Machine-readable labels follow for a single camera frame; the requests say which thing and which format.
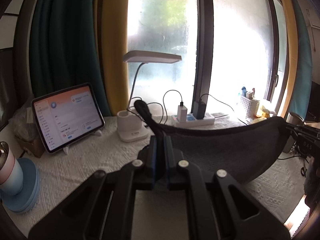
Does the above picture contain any white power strip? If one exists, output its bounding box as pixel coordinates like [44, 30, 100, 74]
[171, 113, 215, 128]

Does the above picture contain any black power adapter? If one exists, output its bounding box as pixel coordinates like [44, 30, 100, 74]
[192, 100, 206, 120]

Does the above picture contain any black cable on table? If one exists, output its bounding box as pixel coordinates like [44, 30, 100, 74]
[276, 152, 311, 178]

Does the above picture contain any yellow curtain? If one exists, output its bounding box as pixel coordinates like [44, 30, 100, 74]
[93, 0, 129, 116]

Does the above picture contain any dark green curtain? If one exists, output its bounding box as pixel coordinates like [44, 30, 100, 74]
[29, 0, 111, 116]

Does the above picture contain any tablet with lit screen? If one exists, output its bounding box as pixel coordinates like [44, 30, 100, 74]
[31, 83, 105, 154]

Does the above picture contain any light blue round tray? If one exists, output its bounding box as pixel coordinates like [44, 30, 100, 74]
[1, 158, 40, 213]

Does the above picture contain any white usb charger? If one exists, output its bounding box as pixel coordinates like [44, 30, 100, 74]
[177, 101, 188, 122]

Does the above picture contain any black charging cable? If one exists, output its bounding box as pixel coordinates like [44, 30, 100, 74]
[127, 89, 185, 126]

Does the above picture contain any brown cardboard box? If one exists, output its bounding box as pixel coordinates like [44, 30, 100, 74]
[15, 133, 46, 158]

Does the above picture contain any white woven basket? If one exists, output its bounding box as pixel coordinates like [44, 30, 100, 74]
[239, 95, 260, 118]

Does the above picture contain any white desk lamp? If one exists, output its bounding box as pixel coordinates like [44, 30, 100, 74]
[117, 50, 182, 142]

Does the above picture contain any teal curtain right side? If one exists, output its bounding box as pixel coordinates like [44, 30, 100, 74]
[289, 0, 312, 118]

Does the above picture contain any white tablet stand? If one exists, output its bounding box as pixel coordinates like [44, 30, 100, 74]
[63, 129, 102, 155]

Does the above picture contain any silver metal cylinder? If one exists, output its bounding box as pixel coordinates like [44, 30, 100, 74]
[283, 112, 304, 153]

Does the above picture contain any purple and grey towel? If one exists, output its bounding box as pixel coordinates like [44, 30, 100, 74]
[133, 99, 291, 185]

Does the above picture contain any pink blue gradient tumbler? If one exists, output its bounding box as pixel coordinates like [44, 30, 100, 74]
[1, 141, 23, 196]

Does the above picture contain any yellow plastic bag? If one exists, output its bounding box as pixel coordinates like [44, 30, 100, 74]
[255, 105, 275, 119]

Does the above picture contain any white textured tablecloth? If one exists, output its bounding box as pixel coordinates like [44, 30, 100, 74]
[9, 117, 305, 239]

